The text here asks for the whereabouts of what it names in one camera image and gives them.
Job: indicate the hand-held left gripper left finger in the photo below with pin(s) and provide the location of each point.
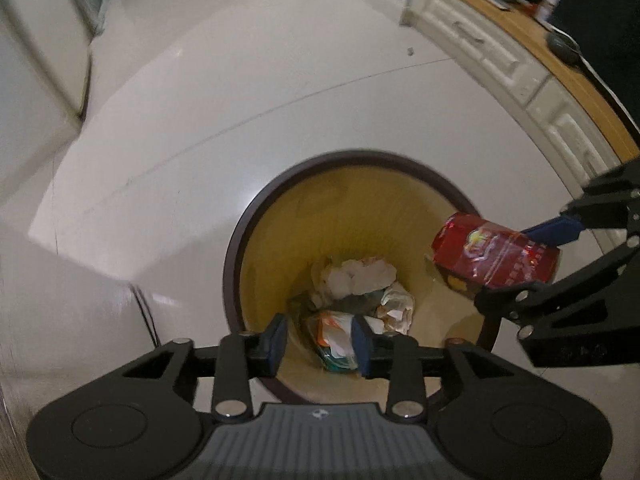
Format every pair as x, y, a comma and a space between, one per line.
275, 342

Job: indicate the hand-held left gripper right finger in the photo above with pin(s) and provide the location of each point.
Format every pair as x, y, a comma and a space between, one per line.
361, 345

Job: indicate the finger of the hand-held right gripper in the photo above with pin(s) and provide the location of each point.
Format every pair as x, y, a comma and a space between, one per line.
520, 302
555, 229

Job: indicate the teal plastic packet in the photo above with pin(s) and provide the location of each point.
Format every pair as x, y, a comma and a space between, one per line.
332, 340

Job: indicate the white red printed wrapper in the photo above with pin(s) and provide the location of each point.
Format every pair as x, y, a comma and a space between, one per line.
397, 305

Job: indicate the red shiny snack packet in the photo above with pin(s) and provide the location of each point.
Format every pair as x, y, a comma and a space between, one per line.
490, 255

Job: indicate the white plastic bag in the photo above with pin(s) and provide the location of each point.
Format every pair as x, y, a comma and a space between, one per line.
360, 277

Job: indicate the brown round bin yellow inside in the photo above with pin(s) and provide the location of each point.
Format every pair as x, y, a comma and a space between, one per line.
350, 210

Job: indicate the low cabinet with wooden top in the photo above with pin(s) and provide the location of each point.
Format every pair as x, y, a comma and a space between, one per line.
500, 55

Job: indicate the black round object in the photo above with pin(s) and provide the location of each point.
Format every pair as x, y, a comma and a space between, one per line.
561, 46

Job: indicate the dark bear printed cloth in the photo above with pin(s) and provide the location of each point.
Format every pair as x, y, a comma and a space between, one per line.
600, 20

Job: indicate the white refrigerator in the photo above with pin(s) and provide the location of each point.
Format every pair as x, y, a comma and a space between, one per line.
40, 50

